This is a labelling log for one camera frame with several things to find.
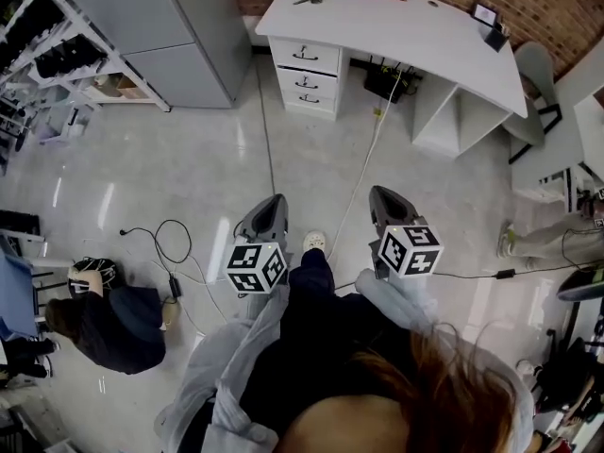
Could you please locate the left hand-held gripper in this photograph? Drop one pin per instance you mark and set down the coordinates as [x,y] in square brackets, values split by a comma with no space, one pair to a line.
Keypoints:
[245,262]

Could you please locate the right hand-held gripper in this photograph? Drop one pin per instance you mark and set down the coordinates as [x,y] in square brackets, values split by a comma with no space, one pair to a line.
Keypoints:
[410,253]

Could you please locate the person's left forearm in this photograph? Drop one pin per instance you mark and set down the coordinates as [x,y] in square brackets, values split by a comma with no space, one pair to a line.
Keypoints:
[226,333]

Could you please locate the person's right forearm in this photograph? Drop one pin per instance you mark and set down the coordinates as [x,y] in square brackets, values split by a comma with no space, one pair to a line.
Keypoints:
[396,300]

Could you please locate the person's white shoe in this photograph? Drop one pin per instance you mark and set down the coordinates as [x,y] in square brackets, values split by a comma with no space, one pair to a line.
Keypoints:
[314,241]

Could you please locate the person's dark trousers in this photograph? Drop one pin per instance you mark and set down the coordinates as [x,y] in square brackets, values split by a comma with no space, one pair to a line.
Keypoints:
[321,309]

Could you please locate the black power adapter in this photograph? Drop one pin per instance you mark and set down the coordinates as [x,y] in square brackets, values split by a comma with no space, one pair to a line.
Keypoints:
[174,287]
[505,273]

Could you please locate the white desk drawer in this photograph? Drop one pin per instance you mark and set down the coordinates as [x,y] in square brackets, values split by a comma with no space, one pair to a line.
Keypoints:
[307,57]
[309,101]
[307,83]

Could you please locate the black router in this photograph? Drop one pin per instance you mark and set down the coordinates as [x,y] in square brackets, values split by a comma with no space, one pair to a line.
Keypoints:
[382,83]

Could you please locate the person's grey jacket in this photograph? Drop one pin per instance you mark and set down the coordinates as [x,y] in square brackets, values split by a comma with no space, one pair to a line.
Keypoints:
[226,394]

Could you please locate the white desk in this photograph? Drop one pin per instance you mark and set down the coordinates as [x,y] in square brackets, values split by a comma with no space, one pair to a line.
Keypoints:
[401,31]

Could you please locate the black pen holder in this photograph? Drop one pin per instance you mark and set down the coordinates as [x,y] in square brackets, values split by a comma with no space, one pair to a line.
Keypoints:
[495,38]

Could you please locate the black stool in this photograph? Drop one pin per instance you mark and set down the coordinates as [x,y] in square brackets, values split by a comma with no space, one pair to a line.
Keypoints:
[582,288]

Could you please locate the grey chair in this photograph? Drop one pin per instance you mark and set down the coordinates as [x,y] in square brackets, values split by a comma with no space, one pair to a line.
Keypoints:
[535,64]

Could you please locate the white shelf rack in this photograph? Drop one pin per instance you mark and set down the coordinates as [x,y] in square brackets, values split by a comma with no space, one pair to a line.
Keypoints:
[127,71]

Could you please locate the white table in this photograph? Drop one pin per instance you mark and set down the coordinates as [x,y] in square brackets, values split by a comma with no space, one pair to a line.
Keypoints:
[590,135]

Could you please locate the clear storage box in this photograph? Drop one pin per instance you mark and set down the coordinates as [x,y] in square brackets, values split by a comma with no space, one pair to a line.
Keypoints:
[61,125]

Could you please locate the grey metal cabinet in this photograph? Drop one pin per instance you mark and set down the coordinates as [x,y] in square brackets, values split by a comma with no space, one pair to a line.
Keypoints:
[156,17]

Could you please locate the black bag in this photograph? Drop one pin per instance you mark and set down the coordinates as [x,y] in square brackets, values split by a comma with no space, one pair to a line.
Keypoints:
[566,375]

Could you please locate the black equipment case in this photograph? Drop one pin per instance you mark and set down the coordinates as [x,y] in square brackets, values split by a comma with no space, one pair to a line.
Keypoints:
[19,222]

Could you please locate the blue plastic crate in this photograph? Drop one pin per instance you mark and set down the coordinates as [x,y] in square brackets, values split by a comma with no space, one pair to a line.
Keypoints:
[16,290]

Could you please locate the group of black shelf items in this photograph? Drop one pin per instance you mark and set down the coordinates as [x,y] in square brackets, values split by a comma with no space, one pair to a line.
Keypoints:
[71,52]

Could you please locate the black picture frame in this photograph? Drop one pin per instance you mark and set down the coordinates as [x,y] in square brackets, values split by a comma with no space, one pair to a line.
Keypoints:
[485,14]

